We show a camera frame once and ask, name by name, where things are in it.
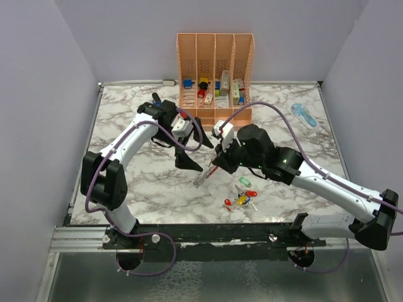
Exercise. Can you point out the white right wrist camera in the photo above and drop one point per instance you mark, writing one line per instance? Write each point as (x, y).
(223, 132)

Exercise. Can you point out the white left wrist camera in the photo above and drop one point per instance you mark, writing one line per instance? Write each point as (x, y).
(181, 126)

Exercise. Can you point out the white red box in organizer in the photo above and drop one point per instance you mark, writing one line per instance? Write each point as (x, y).
(238, 92)

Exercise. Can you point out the silver keys pile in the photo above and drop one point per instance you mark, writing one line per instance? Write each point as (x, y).
(241, 191)

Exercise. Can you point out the yellow key tag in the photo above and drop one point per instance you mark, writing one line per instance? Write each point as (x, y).
(241, 200)

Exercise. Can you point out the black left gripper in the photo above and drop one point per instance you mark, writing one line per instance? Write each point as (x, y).
(184, 160)

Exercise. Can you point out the blue block in organizer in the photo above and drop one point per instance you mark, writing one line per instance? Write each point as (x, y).
(188, 83)

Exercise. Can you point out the grey red key organizer plate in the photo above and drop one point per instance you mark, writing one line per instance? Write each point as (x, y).
(205, 175)

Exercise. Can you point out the grey box in organizer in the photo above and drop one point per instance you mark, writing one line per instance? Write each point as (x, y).
(224, 83)

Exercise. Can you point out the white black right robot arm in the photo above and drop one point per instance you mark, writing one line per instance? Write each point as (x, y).
(369, 215)

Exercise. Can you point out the small red key tag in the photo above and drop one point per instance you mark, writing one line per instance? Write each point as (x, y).
(228, 204)

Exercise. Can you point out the blue black stapler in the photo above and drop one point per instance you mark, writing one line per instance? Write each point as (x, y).
(156, 99)

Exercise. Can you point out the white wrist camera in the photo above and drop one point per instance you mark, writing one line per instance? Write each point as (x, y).
(181, 126)
(223, 132)

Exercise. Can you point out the peach plastic desk organizer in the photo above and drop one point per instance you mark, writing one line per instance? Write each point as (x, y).
(214, 73)

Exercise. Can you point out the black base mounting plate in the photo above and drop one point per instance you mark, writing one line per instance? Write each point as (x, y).
(210, 242)

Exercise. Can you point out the packaged blue toothbrush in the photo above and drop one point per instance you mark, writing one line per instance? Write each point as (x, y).
(304, 116)

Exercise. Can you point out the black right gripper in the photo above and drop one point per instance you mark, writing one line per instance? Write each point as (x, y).
(222, 157)

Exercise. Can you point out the green key tag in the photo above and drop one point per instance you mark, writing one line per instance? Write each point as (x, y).
(245, 181)

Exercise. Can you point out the red black cylinder toy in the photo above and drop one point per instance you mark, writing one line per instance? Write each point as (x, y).
(203, 86)

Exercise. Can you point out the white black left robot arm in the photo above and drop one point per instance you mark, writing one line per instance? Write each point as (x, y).
(103, 180)

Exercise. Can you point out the white plug at wall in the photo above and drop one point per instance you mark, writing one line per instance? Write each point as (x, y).
(168, 82)

